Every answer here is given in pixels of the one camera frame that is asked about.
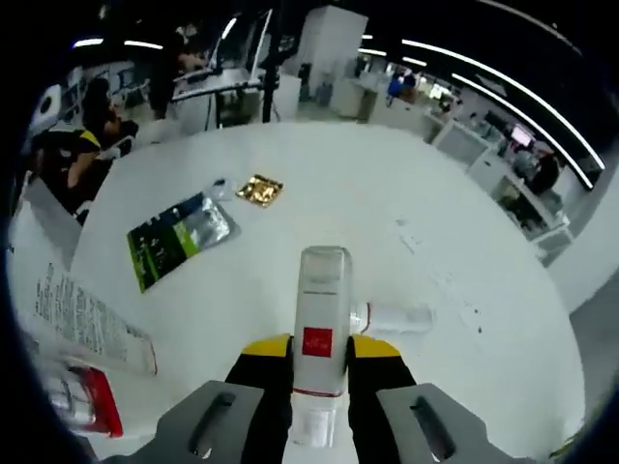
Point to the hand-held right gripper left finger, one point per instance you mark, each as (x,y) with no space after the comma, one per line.
(213,425)

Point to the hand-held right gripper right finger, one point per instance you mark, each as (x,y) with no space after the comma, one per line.
(416,425)

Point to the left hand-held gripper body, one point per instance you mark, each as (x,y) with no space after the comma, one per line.
(48,108)

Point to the small white skincare bottle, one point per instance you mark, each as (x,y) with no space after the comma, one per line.
(396,319)

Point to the white red-banded skincare bottle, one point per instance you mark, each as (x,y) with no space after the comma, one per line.
(104,401)

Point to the green black skincare packet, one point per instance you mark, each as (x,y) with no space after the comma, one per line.
(169,246)

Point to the small skincare sample sachet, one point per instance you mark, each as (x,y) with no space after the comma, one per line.
(222,191)

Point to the red-label skincare bottle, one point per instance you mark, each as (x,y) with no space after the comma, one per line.
(319,309)

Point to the white skincare tube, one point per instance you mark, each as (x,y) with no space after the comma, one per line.
(92,324)

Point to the gold foil skincare sachet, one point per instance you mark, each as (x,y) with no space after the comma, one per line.
(261,191)

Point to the short ceiling light bar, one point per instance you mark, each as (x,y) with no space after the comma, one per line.
(228,29)

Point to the white office desk row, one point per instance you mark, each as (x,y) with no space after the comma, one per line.
(464,145)

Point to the pink screen monitor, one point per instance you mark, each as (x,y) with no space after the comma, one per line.
(522,135)

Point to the long ceiling light strip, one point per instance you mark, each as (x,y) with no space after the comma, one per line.
(508,104)
(522,92)

